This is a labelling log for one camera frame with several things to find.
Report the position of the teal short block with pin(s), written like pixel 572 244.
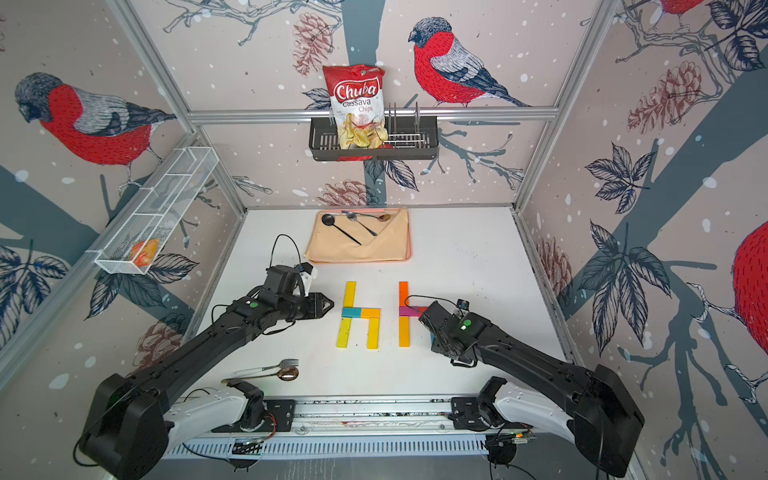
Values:
pixel 351 312

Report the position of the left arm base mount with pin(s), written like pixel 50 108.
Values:
pixel 270 415

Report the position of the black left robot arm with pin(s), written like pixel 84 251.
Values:
pixel 133 420

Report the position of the white wire mesh basket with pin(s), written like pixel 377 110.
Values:
pixel 161 205

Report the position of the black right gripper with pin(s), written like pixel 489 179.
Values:
pixel 437 349

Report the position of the silver fork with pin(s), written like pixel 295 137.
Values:
pixel 282 364

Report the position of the copper spoon on cloth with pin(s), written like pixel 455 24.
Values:
pixel 381 217

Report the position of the red cassava chips bag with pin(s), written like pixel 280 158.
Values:
pixel 357 104

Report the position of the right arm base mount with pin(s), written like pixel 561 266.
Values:
pixel 478 413

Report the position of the beige folded cloth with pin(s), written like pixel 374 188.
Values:
pixel 393 243

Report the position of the silver spoon on cloth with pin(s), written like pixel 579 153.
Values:
pixel 354 217

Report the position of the yellow long block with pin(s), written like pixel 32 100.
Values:
pixel 373 333

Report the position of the orange long block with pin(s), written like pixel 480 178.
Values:
pixel 404 337

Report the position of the small orange yellow block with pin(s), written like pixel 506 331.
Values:
pixel 370 313

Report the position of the black ladle spoon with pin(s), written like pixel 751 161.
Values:
pixel 329 221

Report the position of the copper spoon near base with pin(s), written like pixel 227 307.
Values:
pixel 284 374

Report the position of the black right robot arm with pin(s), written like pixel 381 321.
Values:
pixel 590 407

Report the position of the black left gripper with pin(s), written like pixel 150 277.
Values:
pixel 318 302

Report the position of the magenta block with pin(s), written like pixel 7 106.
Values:
pixel 406 311

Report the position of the black wall rack basket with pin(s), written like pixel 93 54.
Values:
pixel 411 136

